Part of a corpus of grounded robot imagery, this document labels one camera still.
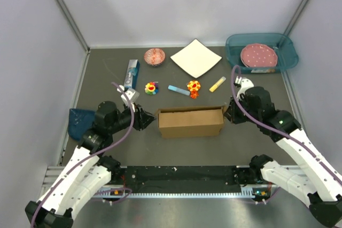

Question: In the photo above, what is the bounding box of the blue marker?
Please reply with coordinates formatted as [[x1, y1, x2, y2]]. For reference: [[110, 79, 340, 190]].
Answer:
[[168, 85, 190, 96]]

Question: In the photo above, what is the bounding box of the teal plastic bin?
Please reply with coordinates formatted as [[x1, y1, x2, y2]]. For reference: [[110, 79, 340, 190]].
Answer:
[[225, 33, 299, 74]]

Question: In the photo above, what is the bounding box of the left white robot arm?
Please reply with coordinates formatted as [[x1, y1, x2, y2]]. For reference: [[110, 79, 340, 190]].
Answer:
[[25, 101, 156, 227]]

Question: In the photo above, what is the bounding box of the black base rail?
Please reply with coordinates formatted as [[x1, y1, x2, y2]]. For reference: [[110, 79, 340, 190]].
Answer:
[[108, 166, 254, 194]]

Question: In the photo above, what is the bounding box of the rainbow flower plush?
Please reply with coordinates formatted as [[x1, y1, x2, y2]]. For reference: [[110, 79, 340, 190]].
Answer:
[[145, 82, 159, 96]]

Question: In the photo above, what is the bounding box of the dark blue leaf dish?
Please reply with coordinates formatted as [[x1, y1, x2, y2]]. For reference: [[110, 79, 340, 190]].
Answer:
[[67, 108, 95, 141]]

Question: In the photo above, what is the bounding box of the orange flower plush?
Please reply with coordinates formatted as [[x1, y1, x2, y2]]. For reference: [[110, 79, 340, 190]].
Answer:
[[187, 81, 201, 92]]

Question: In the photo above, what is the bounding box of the blue toothpaste box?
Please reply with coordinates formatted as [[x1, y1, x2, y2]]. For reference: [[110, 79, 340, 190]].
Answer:
[[123, 59, 140, 90]]

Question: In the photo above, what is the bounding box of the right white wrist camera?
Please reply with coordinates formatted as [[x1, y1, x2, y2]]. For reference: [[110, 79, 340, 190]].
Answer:
[[234, 76, 254, 100]]

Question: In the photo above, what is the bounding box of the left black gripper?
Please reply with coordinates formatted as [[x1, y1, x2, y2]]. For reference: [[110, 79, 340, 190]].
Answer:
[[108, 101, 157, 134]]

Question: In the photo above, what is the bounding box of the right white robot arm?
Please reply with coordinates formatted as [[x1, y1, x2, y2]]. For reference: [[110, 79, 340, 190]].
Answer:
[[224, 78, 341, 227]]

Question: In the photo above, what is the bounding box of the red patterned bowl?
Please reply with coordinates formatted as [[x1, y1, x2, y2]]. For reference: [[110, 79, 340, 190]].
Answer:
[[144, 48, 166, 67]]

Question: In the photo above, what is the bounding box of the pink polka dot plate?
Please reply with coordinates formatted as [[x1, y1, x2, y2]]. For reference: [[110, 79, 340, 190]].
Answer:
[[240, 43, 278, 68]]

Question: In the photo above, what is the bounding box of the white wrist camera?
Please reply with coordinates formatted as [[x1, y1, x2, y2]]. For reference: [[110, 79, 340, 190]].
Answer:
[[117, 85, 139, 106], [234, 76, 254, 100]]

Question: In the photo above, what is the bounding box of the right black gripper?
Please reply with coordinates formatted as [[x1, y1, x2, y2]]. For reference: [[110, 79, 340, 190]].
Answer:
[[223, 93, 261, 124]]

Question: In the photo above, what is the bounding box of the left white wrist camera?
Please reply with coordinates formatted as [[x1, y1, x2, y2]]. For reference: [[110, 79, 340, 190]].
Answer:
[[117, 85, 139, 106]]

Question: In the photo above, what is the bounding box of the red glitter ornament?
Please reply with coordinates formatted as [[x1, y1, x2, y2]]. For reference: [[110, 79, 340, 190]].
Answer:
[[190, 91, 199, 99]]

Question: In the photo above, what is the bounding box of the white square plate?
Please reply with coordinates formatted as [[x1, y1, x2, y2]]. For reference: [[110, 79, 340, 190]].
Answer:
[[170, 39, 222, 78]]

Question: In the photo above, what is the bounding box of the brown cardboard box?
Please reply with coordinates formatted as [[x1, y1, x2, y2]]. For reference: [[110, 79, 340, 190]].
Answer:
[[157, 105, 227, 139]]

